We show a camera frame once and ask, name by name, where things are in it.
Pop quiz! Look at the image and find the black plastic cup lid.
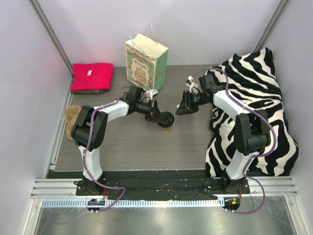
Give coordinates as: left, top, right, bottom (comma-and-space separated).
158, 111, 175, 128

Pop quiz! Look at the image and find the brown paper coffee cup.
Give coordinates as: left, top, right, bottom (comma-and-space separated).
159, 126, 172, 133

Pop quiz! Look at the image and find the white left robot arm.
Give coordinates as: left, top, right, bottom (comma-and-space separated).
71, 85, 174, 195

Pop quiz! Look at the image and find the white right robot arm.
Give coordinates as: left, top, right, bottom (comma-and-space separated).
176, 74, 271, 193

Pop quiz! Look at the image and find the printed paper gift bag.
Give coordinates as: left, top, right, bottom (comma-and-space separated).
125, 24, 169, 91

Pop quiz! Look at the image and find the zebra striped blanket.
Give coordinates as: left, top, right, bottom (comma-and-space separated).
205, 47, 299, 177

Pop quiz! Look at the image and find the tan cloth lump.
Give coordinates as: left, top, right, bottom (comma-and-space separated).
63, 105, 81, 140

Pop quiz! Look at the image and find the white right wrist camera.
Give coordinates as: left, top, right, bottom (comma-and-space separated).
185, 76, 199, 92

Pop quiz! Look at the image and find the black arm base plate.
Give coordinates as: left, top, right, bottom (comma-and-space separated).
74, 169, 250, 201

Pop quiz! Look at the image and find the aluminium frame rail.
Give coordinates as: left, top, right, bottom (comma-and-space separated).
31, 177, 298, 208

